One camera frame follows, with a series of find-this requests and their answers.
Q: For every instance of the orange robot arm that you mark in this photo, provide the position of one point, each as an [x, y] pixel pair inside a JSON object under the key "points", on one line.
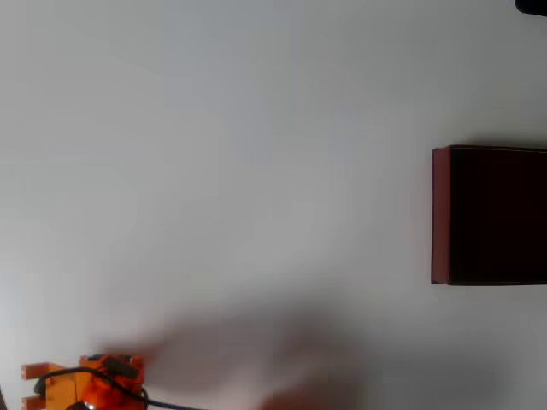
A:
{"points": [[100, 386]]}

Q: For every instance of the dark red cardboard box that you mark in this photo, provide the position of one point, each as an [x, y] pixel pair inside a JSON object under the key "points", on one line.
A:
{"points": [[495, 218]]}

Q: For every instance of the black object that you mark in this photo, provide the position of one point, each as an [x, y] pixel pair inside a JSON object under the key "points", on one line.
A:
{"points": [[534, 6]]}

